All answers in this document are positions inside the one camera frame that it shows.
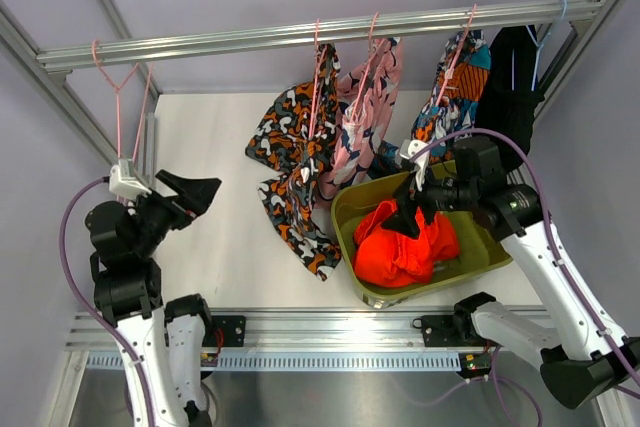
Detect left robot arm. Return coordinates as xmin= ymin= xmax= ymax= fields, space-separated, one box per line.
xmin=85 ymin=170 xmax=222 ymax=426

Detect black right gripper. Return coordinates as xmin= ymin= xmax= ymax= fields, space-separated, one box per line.
xmin=382 ymin=162 xmax=478 ymax=239

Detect pink hanger of floral shorts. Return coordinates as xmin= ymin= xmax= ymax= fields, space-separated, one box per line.
xmin=339 ymin=13 xmax=403 ymax=130

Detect light blue hanger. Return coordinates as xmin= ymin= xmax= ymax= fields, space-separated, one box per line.
xmin=525 ymin=0 xmax=569 ymax=92

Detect pink hanger of orange shorts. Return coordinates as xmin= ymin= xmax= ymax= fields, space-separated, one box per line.
xmin=91 ymin=39 xmax=155 ymax=161

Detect pink floral shorts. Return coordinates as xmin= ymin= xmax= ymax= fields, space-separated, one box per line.
xmin=317 ymin=37 xmax=404 ymax=203

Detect pink hanger of camouflage shorts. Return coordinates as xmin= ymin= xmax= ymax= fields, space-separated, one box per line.
xmin=307 ymin=18 xmax=327 ymax=141

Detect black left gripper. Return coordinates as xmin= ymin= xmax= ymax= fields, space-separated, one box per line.
xmin=130 ymin=169 xmax=220 ymax=257

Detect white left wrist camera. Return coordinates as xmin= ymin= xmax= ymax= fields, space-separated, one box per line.
xmin=108 ymin=158 xmax=152 ymax=201

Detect aluminium frame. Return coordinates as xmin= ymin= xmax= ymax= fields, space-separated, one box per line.
xmin=1 ymin=0 xmax=639 ymax=426

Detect grey orange camouflage shorts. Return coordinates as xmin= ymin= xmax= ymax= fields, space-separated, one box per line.
xmin=245 ymin=43 xmax=341 ymax=281

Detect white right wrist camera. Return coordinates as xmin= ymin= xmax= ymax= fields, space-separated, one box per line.
xmin=395 ymin=139 xmax=430 ymax=191

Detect bright orange shorts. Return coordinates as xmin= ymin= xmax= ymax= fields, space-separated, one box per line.
xmin=353 ymin=200 xmax=460 ymax=288

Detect olive green plastic basket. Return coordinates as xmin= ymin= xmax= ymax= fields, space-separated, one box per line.
xmin=331 ymin=172 xmax=512 ymax=309

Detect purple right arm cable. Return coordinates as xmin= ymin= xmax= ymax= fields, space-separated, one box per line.
xmin=394 ymin=127 xmax=640 ymax=427

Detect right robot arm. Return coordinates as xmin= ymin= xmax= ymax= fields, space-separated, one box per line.
xmin=382 ymin=128 xmax=639 ymax=409

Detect black mesh shorts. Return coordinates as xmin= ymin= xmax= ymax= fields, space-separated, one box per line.
xmin=475 ymin=26 xmax=544 ymax=153

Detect white slotted cable duct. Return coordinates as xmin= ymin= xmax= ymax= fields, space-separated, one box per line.
xmin=85 ymin=351 xmax=462 ymax=372

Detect blue orange patterned shorts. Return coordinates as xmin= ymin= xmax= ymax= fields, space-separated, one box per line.
xmin=410 ymin=29 xmax=491 ymax=144

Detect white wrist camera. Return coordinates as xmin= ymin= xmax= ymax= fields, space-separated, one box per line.
xmin=395 ymin=139 xmax=430 ymax=191
xmin=108 ymin=158 xmax=152 ymax=201

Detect pink hanger of blue shorts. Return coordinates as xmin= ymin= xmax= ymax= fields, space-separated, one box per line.
xmin=433 ymin=3 xmax=479 ymax=104

